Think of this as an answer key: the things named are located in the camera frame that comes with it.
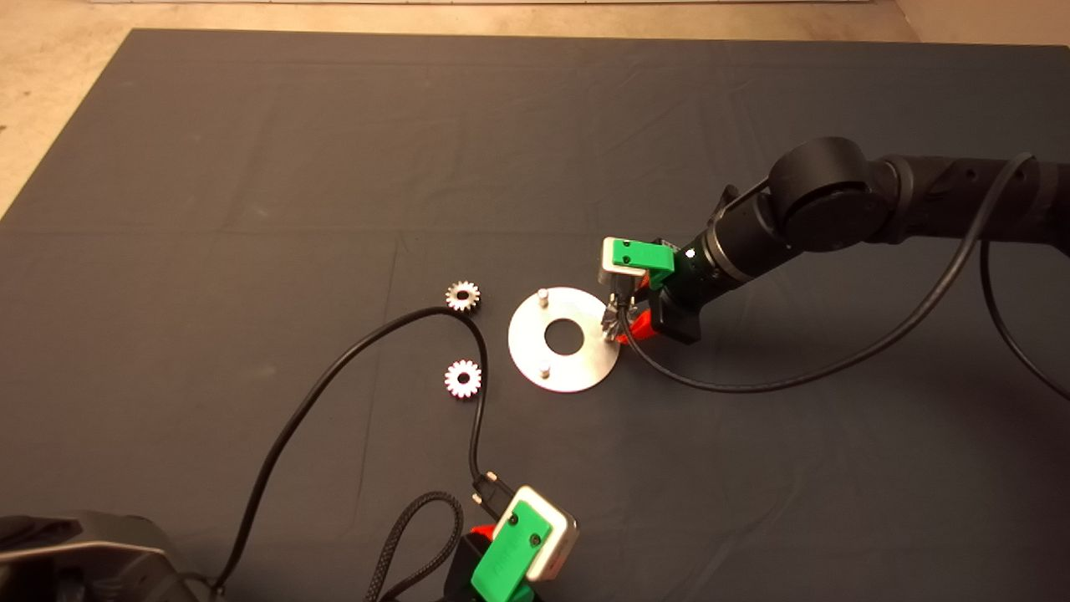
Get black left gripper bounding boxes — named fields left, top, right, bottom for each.
left=443, top=524, right=498, bottom=602

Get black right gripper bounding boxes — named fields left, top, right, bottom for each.
left=623, top=238, right=741, bottom=345

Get round metal carrier plate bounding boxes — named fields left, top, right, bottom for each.
left=507, top=287, right=622, bottom=394

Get dark grey table cloth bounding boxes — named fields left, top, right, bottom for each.
left=0, top=29, right=1070, bottom=602

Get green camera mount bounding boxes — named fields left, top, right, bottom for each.
left=470, top=500, right=554, bottom=602
left=611, top=238, right=676, bottom=291

